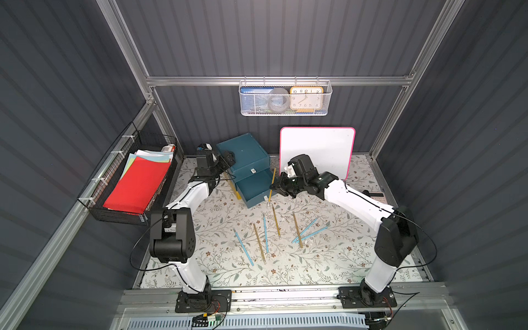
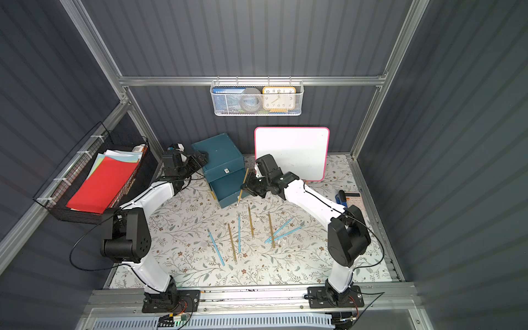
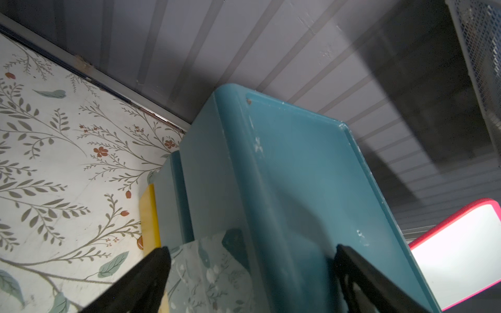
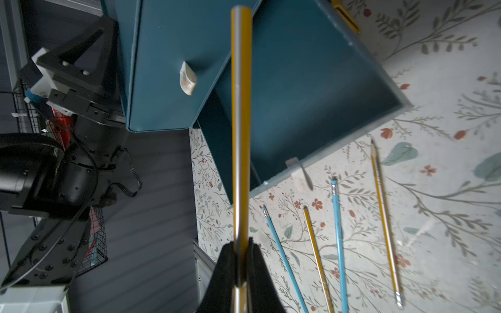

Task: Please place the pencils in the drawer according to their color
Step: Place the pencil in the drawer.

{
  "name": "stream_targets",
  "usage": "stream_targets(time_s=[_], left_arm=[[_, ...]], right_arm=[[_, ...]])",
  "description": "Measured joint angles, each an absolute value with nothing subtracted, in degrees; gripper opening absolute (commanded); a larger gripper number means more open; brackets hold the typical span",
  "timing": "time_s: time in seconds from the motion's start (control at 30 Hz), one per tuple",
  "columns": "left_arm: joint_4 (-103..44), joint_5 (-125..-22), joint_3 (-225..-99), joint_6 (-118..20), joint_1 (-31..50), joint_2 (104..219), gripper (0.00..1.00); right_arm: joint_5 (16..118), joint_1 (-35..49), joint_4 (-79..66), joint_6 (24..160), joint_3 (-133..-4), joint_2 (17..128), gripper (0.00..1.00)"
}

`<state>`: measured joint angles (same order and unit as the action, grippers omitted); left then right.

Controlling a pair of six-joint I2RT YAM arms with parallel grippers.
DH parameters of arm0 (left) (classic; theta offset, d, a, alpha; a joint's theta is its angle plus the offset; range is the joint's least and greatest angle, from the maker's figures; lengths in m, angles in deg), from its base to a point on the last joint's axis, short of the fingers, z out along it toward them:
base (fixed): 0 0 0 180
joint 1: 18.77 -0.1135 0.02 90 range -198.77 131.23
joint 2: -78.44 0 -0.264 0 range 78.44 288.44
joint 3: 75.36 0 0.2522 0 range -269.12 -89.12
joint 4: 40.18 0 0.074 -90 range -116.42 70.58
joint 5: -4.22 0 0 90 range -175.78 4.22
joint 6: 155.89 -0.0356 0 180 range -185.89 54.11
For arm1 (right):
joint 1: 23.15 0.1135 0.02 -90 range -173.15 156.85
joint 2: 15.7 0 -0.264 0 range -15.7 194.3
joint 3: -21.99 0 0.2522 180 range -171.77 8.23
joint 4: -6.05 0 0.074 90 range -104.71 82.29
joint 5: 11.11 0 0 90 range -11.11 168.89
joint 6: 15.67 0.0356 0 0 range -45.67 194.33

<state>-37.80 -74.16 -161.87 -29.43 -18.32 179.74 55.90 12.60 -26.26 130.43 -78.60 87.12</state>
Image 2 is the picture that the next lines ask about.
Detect yellow pencil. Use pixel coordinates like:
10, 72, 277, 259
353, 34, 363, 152
247, 206, 255, 239
227, 224, 238, 265
268, 213, 276, 249
236, 166, 250, 207

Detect teal drawer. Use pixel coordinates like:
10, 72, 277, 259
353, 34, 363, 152
210, 169, 248, 208

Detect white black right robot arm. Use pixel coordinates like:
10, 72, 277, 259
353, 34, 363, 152
241, 154, 371, 299

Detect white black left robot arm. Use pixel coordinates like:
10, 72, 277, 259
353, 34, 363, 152
100, 144, 209, 294

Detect teal drawer cabinet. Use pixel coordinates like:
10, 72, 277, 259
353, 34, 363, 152
191, 133, 244, 182

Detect pink framed whiteboard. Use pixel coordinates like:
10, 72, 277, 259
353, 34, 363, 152
254, 126, 330, 182

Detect floral patterned table mat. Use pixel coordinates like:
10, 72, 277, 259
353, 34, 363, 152
108, 153, 393, 290

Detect pastel paper stack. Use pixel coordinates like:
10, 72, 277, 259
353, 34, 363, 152
88, 150, 142, 177

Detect blue stapler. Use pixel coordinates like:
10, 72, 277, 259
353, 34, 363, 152
335, 190, 347, 207

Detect yellow alarm clock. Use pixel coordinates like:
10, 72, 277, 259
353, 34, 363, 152
262, 86, 296, 112

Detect grey tape roll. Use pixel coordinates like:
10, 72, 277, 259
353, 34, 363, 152
239, 87, 262, 114

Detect blue box in basket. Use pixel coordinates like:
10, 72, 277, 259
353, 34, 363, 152
211, 87, 246, 111

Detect red paper sheet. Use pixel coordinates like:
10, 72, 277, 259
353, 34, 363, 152
66, 158, 139, 214

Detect pink calculator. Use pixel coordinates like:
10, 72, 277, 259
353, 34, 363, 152
345, 192, 367, 217

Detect black wire wall basket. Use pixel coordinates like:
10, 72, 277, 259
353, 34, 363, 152
34, 126, 158, 224

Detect white mesh wall basket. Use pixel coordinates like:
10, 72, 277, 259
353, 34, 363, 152
210, 79, 305, 117

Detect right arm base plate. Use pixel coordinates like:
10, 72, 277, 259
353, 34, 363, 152
304, 285, 364, 309

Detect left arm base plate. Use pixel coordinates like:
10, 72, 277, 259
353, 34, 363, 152
142, 290, 201, 314

